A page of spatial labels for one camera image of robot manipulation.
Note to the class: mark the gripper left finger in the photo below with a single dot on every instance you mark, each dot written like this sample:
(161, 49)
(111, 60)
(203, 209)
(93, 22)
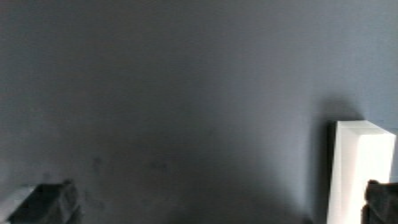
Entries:
(43, 204)

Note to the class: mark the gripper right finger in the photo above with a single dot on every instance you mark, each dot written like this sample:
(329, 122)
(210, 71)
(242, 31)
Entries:
(381, 207)

